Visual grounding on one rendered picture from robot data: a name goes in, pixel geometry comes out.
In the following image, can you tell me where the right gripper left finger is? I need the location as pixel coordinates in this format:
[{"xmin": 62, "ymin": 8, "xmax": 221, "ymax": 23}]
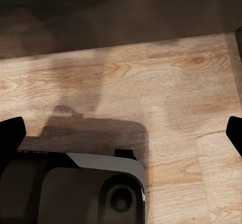
[{"xmin": 0, "ymin": 116, "xmax": 26, "ymax": 176}]

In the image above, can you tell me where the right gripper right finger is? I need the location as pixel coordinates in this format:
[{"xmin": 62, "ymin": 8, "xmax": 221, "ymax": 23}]
[{"xmin": 226, "ymin": 116, "xmax": 242, "ymax": 157}]

